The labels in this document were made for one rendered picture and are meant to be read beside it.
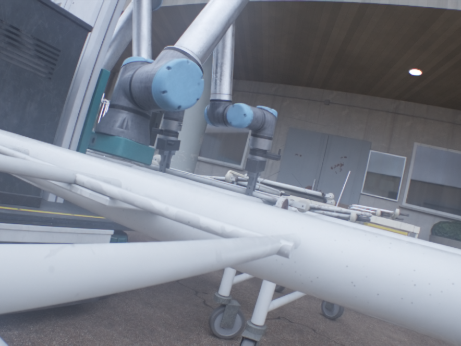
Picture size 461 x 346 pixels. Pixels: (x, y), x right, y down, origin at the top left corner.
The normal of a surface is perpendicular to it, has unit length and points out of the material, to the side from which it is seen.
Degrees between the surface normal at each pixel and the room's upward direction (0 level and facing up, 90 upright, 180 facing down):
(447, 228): 73
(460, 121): 90
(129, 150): 90
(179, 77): 94
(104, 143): 90
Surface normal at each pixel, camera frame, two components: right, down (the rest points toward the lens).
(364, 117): -0.45, -0.16
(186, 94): 0.65, 0.22
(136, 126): 0.68, -0.21
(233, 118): -0.65, -0.03
